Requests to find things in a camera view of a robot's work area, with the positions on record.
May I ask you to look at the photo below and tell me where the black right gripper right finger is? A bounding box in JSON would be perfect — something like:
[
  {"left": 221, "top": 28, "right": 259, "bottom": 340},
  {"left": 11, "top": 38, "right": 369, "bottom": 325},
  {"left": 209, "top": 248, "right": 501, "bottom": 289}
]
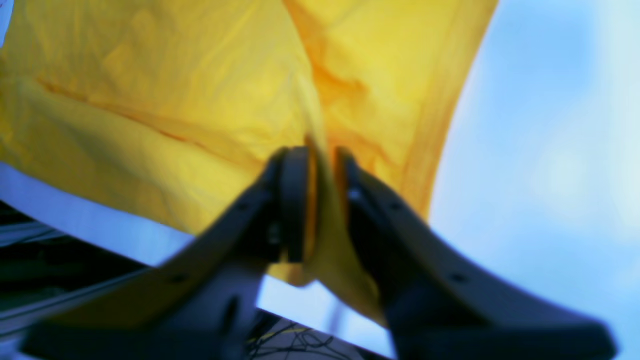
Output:
[{"left": 335, "top": 147, "right": 617, "bottom": 360}]

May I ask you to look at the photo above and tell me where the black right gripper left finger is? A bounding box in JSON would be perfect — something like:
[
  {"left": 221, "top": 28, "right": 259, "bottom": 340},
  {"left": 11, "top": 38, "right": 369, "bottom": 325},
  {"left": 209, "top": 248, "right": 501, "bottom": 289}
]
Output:
[{"left": 20, "top": 146, "right": 311, "bottom": 360}]

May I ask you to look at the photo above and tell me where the yellow T-shirt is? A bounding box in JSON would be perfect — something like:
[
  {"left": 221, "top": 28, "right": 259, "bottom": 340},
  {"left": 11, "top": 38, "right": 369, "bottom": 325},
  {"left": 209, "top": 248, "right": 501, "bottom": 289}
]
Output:
[{"left": 1, "top": 0, "right": 498, "bottom": 326}]

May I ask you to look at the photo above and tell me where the aluminium frame rail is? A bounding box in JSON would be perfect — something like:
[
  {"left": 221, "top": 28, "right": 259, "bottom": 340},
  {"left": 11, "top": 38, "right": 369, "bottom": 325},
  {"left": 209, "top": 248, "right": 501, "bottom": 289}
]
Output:
[{"left": 0, "top": 223, "right": 147, "bottom": 343}]

